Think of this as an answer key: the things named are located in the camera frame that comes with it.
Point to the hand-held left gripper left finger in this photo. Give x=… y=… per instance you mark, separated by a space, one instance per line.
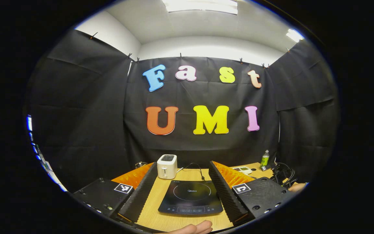
x=141 y=195

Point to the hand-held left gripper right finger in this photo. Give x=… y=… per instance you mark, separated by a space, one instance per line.
x=226 y=195

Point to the black induction cooktop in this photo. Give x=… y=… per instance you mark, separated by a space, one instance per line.
x=190 y=198

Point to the green label drink bottle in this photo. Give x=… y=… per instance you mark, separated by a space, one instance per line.
x=264 y=161

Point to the white divided tray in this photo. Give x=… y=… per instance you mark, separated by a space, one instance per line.
x=243 y=169

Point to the white toaster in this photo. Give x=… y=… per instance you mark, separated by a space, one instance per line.
x=167 y=169

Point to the black backdrop cloth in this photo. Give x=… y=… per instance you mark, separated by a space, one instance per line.
x=187 y=146

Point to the small ceiling light panel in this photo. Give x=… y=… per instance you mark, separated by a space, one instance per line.
x=294 y=35

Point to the row of small cloth clips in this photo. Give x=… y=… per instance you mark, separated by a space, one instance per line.
x=180 y=55

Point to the large ceiling light panel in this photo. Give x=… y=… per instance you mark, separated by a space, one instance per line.
x=200 y=6

